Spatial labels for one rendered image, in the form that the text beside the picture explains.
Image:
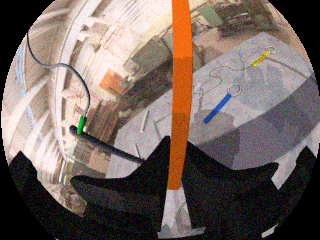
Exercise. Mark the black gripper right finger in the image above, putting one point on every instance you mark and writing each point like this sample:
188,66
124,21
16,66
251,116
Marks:
209,185

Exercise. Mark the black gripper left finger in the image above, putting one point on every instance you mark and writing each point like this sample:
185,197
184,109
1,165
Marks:
143,191

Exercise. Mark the white rectangular bar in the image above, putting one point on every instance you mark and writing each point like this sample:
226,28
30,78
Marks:
144,121

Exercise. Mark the long orange handle with grey tip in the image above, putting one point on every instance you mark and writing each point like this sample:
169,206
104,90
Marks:
182,89

